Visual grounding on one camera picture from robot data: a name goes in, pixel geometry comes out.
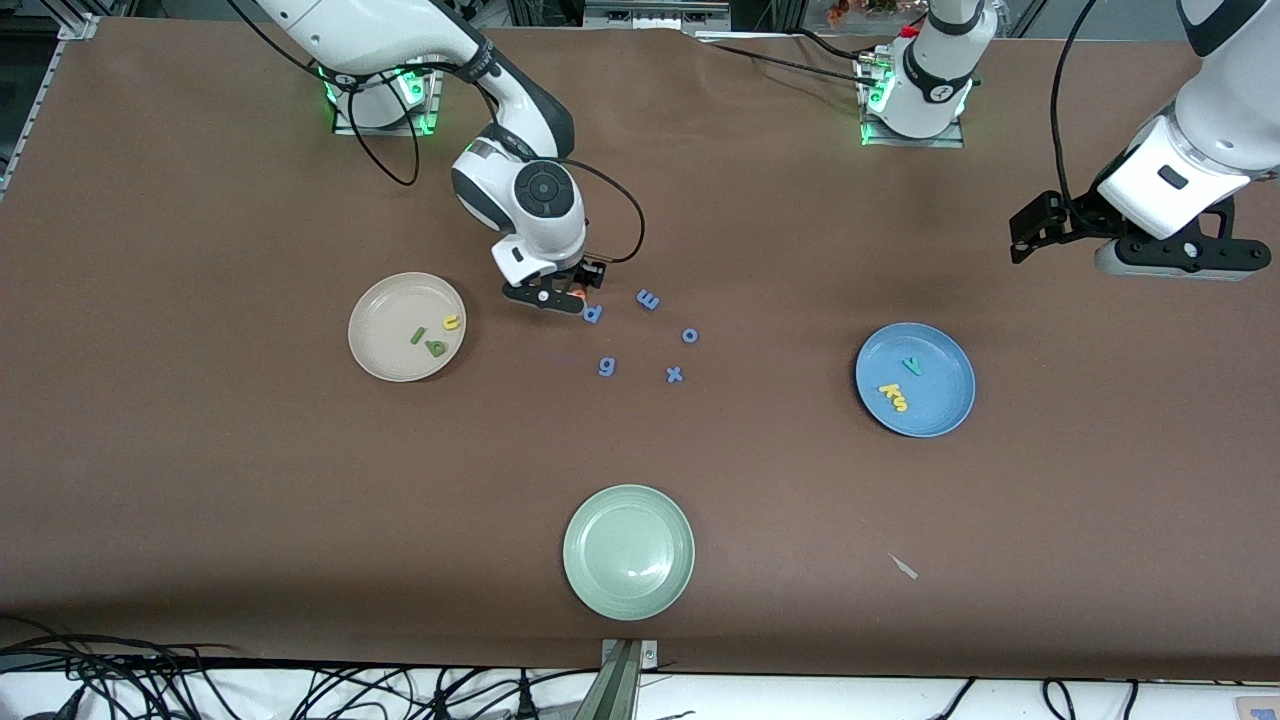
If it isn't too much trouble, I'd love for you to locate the beige brown plate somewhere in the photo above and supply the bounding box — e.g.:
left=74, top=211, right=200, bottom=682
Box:
left=347, top=271, right=468, bottom=383

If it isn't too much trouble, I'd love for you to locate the blue plate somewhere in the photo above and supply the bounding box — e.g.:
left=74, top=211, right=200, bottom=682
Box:
left=854, top=321, right=977, bottom=439

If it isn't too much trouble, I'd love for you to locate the pale green plate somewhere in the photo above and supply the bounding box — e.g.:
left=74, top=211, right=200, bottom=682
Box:
left=562, top=484, right=696, bottom=622

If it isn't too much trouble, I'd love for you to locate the orange object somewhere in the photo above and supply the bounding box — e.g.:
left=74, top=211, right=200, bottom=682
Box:
left=825, top=0, right=906, bottom=23

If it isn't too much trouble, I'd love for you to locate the brown table cover sheet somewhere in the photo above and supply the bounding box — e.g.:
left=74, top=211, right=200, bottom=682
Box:
left=0, top=18, right=1280, bottom=683

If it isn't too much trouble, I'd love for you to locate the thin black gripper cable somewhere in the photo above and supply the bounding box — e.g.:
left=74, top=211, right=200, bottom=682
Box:
left=555, top=155, right=647, bottom=267

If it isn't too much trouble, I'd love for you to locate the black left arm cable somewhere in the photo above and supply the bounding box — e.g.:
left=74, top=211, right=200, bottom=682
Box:
left=1049, top=0, right=1101, bottom=221

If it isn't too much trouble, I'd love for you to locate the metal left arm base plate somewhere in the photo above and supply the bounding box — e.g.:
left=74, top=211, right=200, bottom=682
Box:
left=858, top=55, right=967, bottom=150

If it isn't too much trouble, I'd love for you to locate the black looping arm cable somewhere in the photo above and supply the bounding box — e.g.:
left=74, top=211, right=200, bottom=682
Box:
left=225, top=0, right=422, bottom=189

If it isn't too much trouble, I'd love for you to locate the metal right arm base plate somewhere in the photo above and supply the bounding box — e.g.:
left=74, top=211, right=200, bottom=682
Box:
left=332, top=72, right=446, bottom=137

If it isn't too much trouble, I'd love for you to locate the aluminium frame profile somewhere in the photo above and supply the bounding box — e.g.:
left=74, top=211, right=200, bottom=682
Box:
left=583, top=0, right=733, bottom=29

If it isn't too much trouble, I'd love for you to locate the metal table edge bracket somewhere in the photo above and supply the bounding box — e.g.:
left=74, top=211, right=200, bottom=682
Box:
left=575, top=638, right=660, bottom=720

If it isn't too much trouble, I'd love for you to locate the aluminium table edge rail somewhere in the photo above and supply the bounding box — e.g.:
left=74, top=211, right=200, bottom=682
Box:
left=0, top=12, right=101, bottom=201

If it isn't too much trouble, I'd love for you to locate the black cable tangle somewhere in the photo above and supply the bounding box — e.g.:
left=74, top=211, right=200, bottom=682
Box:
left=0, top=615, right=601, bottom=720

